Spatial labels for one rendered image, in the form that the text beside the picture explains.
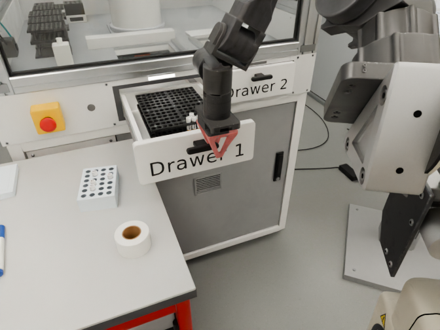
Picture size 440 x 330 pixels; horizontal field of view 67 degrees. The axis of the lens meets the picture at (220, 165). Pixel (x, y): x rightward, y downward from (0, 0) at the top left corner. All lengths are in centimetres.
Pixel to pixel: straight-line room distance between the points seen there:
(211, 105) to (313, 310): 111
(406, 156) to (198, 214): 117
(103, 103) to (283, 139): 71
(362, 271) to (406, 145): 142
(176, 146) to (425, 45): 55
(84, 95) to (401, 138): 87
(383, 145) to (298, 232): 154
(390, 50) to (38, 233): 74
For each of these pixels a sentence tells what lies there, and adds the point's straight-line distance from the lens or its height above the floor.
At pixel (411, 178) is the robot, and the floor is 114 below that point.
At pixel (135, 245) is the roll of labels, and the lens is 69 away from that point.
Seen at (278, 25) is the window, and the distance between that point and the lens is 117.
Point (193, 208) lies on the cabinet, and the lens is 139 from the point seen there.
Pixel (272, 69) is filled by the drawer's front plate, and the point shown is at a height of 92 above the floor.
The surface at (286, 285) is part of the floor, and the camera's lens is 161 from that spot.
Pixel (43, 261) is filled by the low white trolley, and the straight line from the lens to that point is 78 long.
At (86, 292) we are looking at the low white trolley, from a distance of 70.
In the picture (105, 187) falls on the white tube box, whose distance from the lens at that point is 84.
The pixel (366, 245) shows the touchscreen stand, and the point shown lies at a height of 4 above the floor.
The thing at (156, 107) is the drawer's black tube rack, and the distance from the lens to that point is 95.
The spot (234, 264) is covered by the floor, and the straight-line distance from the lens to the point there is 165.
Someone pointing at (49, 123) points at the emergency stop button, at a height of 88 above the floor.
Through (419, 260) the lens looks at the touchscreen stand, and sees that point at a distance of 186.
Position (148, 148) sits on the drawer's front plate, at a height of 91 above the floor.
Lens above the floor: 131
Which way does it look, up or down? 36 degrees down
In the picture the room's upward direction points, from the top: straight up
